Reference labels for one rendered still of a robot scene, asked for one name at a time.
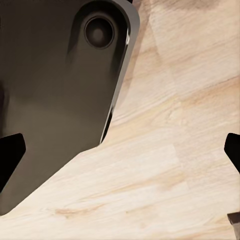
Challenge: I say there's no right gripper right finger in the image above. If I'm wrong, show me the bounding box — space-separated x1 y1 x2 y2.
224 133 240 173

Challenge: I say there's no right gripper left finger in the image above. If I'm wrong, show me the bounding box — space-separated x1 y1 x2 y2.
0 133 26 193

